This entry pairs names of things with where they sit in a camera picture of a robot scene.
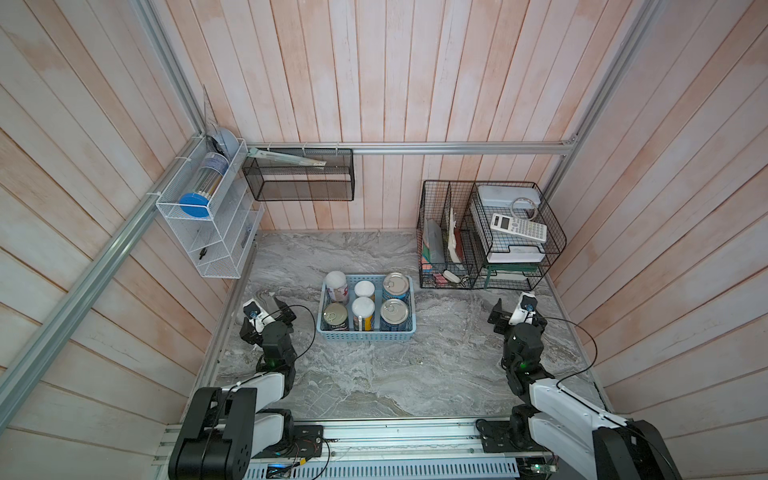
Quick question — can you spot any blue can silver lid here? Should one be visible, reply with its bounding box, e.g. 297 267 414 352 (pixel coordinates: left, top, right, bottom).
380 299 411 332
382 272 411 302

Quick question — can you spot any black wire desk organizer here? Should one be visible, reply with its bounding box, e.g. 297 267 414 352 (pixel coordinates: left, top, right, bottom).
418 180 567 291

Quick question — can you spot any light blue plastic basket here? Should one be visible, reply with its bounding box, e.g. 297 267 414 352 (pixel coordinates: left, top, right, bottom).
316 271 416 342

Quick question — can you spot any white lid yellow can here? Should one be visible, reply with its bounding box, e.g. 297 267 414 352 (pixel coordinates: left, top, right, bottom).
354 280 376 301

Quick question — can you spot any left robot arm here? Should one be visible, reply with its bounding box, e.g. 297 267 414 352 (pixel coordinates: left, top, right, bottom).
167 291 298 479

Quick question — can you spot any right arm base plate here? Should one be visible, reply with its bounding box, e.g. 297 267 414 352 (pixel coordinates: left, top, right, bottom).
475 417 549 453

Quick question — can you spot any black wire wall basket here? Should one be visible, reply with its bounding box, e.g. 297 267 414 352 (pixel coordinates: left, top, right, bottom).
241 147 356 202

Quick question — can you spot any red label can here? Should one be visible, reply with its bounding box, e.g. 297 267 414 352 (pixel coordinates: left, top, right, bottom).
322 302 349 331

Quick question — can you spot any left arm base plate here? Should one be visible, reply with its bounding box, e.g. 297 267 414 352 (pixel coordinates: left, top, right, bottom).
257 424 325 459

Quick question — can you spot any white calculator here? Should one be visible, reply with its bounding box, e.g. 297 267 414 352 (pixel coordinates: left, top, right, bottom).
490 213 548 243

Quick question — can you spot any clear tube blue cap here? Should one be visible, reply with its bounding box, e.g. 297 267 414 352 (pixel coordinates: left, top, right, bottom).
179 152 230 218

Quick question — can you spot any white wire wall shelf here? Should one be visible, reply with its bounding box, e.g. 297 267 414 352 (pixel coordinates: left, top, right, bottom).
156 138 264 279

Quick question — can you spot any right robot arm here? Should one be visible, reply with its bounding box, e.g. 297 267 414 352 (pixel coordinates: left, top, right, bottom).
475 293 681 479

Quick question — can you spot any white tray in organizer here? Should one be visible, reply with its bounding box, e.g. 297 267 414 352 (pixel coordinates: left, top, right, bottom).
477 185 541 210

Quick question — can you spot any white lid red can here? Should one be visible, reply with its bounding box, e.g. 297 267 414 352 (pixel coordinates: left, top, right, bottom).
324 270 349 305

